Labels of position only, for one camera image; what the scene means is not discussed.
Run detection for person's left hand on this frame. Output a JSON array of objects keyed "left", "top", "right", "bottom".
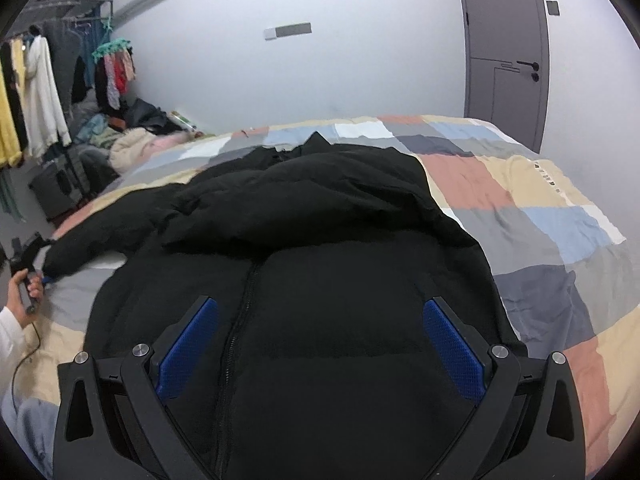
[{"left": 5, "top": 269, "right": 46, "bottom": 317}]

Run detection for pile of mixed clothes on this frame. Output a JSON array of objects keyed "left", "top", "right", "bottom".
[{"left": 70, "top": 97, "right": 206, "bottom": 173}]

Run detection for grey door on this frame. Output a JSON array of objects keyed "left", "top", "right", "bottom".
[{"left": 454, "top": 0, "right": 551, "bottom": 153}]

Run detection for white hanging hoodie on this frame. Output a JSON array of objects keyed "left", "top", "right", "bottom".
[{"left": 23, "top": 35, "right": 72, "bottom": 157}]

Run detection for green clip hanger with clothes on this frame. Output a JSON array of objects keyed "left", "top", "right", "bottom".
[{"left": 92, "top": 16, "right": 138, "bottom": 111}]

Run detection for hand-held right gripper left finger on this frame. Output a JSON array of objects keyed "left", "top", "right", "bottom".
[{"left": 52, "top": 296, "right": 220, "bottom": 480}]

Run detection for black puffer jacket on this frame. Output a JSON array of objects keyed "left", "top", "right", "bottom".
[{"left": 42, "top": 131, "right": 527, "bottom": 480}]

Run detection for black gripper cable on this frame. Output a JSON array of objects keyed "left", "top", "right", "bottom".
[{"left": 11, "top": 316, "right": 43, "bottom": 397}]

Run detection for person's light blue pants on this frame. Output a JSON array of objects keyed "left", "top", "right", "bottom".
[{"left": 0, "top": 391, "right": 59, "bottom": 467}]

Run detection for person's white sleeved left forearm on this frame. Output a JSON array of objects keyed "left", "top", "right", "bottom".
[{"left": 0, "top": 305, "right": 26, "bottom": 412}]

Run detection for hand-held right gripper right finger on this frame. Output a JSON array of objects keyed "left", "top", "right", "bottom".
[{"left": 422, "top": 296, "right": 587, "bottom": 480}]

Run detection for metal clothes rack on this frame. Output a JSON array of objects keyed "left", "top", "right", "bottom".
[{"left": 7, "top": 0, "right": 116, "bottom": 61}]

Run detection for grey hanging coat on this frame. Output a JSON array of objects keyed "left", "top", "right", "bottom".
[{"left": 42, "top": 20, "right": 84, "bottom": 116}]

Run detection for patchwork checkered bed blanket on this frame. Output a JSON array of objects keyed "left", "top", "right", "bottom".
[{"left": 0, "top": 115, "right": 640, "bottom": 480}]

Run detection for grey wall panel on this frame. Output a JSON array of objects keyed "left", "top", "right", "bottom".
[{"left": 264, "top": 23, "right": 313, "bottom": 40}]

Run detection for dark suitcase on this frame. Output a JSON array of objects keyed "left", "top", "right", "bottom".
[{"left": 28, "top": 146, "right": 119, "bottom": 222}]

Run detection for yellow hanging garment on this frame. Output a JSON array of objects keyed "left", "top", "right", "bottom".
[{"left": 0, "top": 40, "right": 27, "bottom": 168}]

